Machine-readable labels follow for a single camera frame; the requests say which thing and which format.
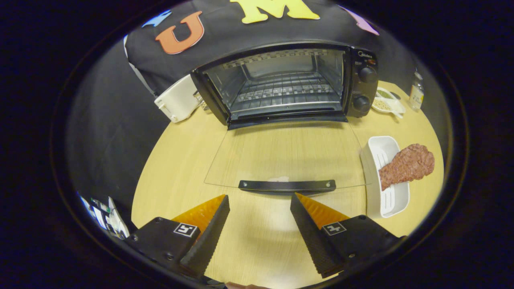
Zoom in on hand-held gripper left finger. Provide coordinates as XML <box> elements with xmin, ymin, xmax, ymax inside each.
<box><xmin>126</xmin><ymin>195</ymin><xmax>230</xmax><ymax>279</ymax></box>

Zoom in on white printed boxes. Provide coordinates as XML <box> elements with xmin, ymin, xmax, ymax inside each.
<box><xmin>78</xmin><ymin>194</ymin><xmax>130</xmax><ymax>240</ymax></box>

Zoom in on black toaster oven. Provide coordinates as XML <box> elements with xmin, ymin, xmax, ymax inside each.
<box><xmin>191</xmin><ymin>40</ymin><xmax>379</xmax><ymax>194</ymax></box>

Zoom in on white toaster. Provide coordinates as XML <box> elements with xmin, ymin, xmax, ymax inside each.
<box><xmin>155</xmin><ymin>74</ymin><xmax>201</xmax><ymax>123</ymax></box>

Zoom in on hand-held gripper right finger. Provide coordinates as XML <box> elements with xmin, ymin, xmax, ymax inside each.
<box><xmin>290</xmin><ymin>193</ymin><xmax>404</xmax><ymax>279</ymax></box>

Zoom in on white divided dish of beans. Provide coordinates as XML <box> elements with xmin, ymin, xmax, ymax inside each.
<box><xmin>371</xmin><ymin>87</ymin><xmax>406</xmax><ymax>119</ymax></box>

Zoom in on clear bottle with yellow label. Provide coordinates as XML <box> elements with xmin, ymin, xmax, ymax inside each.
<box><xmin>409</xmin><ymin>71</ymin><xmax>425</xmax><ymax>112</ymax></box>

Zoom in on white plastic tray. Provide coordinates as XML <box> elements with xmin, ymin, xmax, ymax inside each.
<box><xmin>360</xmin><ymin>136</ymin><xmax>410</xmax><ymax>218</ymax></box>

